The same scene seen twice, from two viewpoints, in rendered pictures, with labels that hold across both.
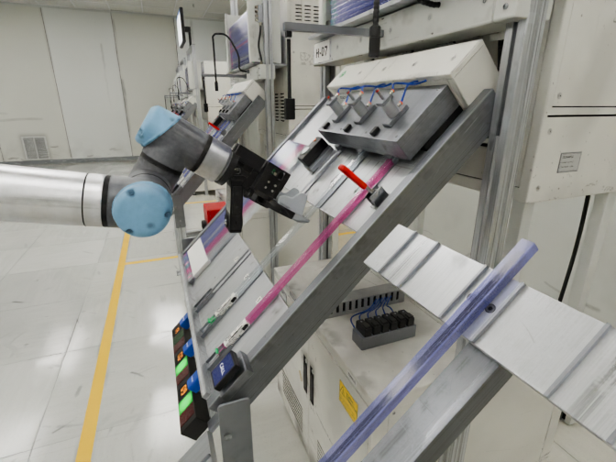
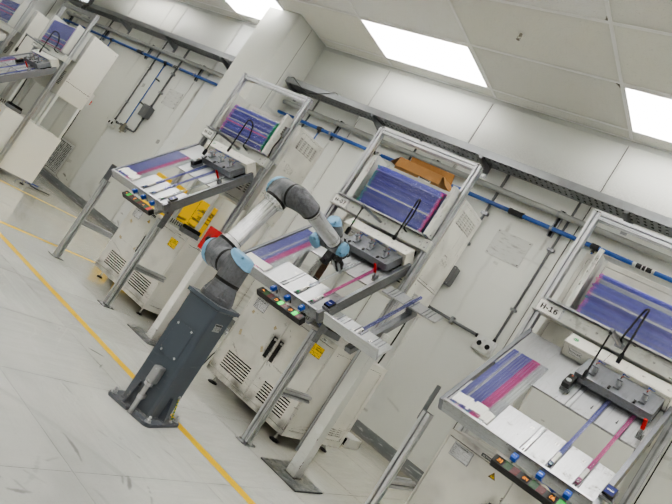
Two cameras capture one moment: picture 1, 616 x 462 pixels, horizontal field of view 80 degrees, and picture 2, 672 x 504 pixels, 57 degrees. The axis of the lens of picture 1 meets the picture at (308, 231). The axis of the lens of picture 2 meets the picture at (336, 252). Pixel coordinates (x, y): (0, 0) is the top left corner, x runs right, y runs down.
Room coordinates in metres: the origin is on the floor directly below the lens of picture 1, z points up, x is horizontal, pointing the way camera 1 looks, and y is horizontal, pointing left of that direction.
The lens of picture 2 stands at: (-2.06, 1.83, 0.86)
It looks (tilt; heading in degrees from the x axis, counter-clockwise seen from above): 3 degrees up; 328
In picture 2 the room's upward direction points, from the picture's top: 33 degrees clockwise
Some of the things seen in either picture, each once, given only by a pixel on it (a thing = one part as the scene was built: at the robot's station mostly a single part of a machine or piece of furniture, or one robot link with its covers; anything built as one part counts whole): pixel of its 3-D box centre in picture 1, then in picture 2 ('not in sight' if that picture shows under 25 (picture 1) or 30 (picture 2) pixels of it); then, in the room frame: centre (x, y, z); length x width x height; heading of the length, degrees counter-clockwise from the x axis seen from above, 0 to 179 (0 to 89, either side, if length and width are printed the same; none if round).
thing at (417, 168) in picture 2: not in sight; (432, 175); (1.15, -0.45, 1.82); 0.68 x 0.30 x 0.20; 22
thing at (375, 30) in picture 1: (374, 41); not in sight; (0.65, -0.11, 1.28); 0.02 x 0.02 x 0.05
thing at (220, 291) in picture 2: not in sight; (221, 290); (0.35, 0.72, 0.60); 0.15 x 0.15 x 0.10
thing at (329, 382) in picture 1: (395, 374); (295, 372); (1.03, -0.30, 0.31); 0.70 x 0.65 x 0.62; 22
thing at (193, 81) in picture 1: (204, 123); (38, 88); (5.39, 1.46, 0.95); 1.36 x 0.82 x 1.90; 112
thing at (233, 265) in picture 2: not in sight; (235, 266); (0.35, 0.73, 0.72); 0.13 x 0.12 x 0.14; 20
